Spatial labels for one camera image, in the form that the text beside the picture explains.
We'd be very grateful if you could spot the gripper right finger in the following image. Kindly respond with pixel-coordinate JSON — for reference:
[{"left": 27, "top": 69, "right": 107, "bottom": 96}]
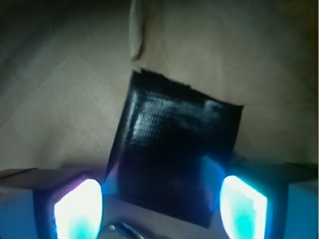
[{"left": 219, "top": 163, "right": 319, "bottom": 239}]

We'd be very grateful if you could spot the brown paper bag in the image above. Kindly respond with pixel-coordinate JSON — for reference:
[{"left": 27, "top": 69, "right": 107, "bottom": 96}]
[{"left": 0, "top": 0, "right": 319, "bottom": 178}]

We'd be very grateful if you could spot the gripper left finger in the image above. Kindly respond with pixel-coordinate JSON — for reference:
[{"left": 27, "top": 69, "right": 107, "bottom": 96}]
[{"left": 0, "top": 168, "right": 103, "bottom": 239}]

